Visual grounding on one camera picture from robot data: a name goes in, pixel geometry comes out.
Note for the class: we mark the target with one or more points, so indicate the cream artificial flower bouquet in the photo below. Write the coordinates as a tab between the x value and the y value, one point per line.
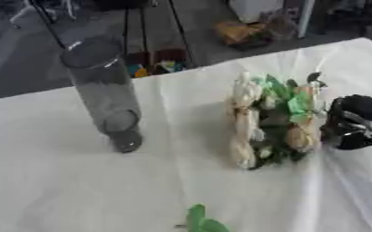
271	120

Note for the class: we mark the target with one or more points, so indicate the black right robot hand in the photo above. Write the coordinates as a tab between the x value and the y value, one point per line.
361	120

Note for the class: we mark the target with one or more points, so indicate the green artificial leaf sprig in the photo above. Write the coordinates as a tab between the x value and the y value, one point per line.
202	222

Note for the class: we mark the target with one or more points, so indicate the black tripod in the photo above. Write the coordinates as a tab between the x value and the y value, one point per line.
141	30

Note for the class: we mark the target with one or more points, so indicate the tan crumpled bag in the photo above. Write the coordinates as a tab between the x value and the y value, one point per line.
245	33

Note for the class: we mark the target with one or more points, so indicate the white bin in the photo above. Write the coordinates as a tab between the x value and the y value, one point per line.
258	10

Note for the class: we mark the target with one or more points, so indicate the colourful box on floor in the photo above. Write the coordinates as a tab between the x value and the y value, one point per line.
156	63

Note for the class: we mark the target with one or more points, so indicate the clear glass cylinder vase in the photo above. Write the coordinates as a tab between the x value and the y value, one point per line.
105	93

